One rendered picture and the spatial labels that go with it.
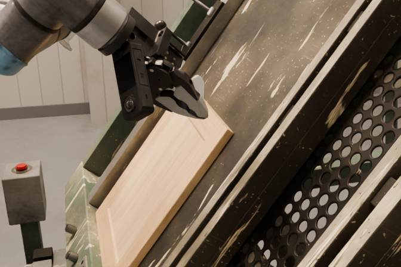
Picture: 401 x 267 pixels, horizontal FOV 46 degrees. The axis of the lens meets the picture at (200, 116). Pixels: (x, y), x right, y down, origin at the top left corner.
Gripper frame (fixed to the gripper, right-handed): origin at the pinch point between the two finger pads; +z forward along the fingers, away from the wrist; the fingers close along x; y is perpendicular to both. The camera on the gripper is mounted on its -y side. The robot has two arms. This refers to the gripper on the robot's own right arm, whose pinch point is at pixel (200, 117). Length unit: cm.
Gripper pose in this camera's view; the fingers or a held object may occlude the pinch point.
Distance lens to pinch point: 79.0
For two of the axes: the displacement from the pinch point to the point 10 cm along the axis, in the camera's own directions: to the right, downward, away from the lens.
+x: -7.1, 3.1, 6.3
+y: 2.0, -7.8, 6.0
